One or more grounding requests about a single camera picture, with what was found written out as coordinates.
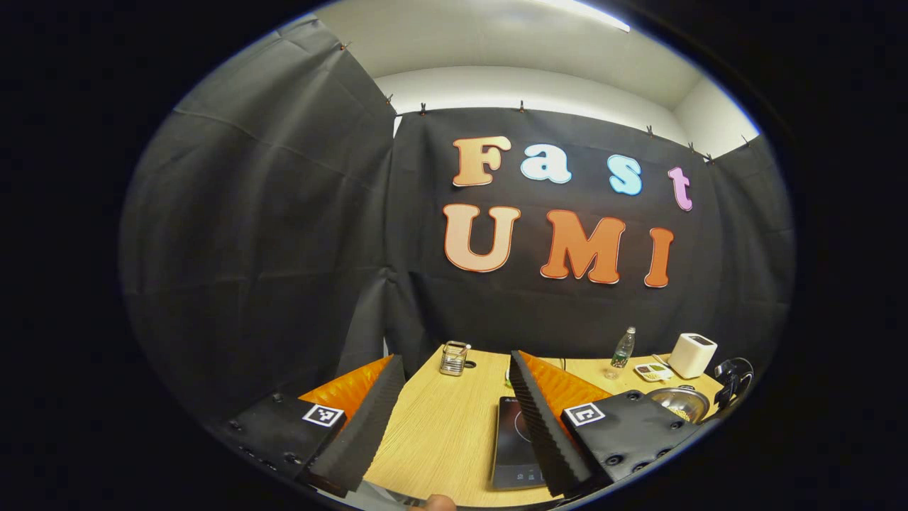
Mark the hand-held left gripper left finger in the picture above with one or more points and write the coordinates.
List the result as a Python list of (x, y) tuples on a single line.
[(362, 433)]

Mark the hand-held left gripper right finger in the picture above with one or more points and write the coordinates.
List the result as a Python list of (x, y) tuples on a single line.
[(543, 433)]

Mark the black induction cooktop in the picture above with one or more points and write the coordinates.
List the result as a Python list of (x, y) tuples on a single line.
[(512, 443)]

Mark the steel pot with soybeans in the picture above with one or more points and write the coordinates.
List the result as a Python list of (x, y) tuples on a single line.
[(681, 404)]

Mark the white toaster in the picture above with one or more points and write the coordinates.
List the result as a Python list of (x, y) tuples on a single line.
[(691, 355)]

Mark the white divided dish with beans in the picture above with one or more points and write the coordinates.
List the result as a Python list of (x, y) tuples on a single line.
[(652, 371)]

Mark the clear plastic water bottle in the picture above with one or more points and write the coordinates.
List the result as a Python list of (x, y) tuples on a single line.
[(622, 351)]

